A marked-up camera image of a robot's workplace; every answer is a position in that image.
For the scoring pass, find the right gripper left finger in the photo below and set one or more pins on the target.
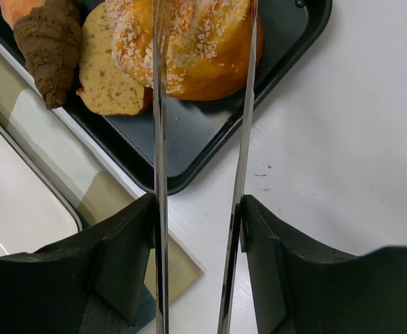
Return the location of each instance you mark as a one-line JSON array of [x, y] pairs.
[[91, 282]]

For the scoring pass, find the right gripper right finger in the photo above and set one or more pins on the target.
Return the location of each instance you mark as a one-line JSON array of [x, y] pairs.
[[301, 285]]

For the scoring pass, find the orange sugared ring bread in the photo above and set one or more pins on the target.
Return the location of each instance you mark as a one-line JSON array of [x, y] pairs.
[[208, 47]]

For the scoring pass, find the metal food tongs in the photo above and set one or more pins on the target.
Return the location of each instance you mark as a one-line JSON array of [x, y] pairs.
[[160, 18]]

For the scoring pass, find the tan bread slice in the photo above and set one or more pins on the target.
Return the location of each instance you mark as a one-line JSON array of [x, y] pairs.
[[105, 90]]

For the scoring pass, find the blue beige placemat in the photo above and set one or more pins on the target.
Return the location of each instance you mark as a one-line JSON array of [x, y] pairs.
[[57, 152]]

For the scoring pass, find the white rectangular plate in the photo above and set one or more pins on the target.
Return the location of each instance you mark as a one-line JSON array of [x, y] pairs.
[[32, 212]]

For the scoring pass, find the chocolate croissant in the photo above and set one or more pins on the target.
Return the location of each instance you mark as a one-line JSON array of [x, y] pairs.
[[49, 38]]

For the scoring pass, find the small round bun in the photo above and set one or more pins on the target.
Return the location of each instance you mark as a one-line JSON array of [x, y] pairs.
[[12, 10]]

